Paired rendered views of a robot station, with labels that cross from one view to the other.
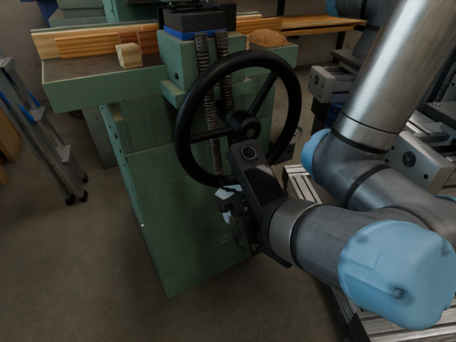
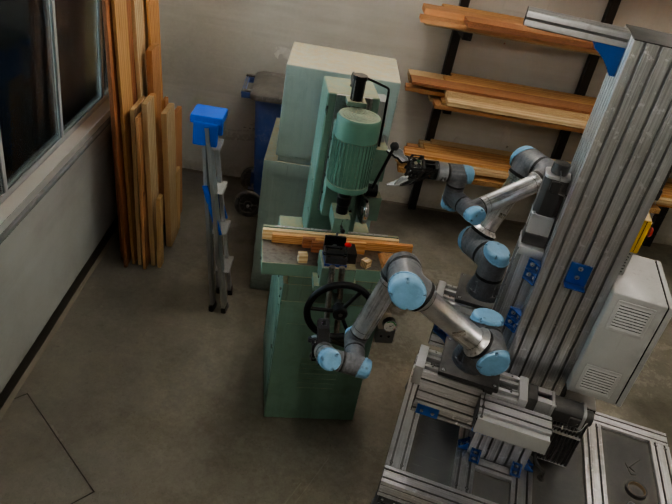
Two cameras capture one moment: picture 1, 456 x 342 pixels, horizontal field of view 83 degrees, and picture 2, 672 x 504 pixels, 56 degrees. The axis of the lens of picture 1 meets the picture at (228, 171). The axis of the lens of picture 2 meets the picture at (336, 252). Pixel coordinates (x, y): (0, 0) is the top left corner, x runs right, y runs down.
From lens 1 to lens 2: 206 cm
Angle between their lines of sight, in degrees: 16
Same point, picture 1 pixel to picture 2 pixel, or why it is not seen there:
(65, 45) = (275, 237)
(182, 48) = (323, 269)
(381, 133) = (358, 332)
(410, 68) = (364, 316)
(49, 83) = (265, 262)
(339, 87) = not seen: hidden behind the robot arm
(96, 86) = (282, 267)
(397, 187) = (353, 349)
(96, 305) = (211, 396)
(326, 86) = not seen: hidden behind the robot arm
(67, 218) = (205, 322)
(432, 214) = (350, 355)
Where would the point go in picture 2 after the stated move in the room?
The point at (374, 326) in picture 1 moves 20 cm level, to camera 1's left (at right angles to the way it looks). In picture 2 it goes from (390, 474) to (346, 454)
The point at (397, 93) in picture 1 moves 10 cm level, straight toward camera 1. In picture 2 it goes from (362, 322) to (338, 329)
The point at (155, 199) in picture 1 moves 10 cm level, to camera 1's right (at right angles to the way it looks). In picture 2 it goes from (287, 331) to (307, 339)
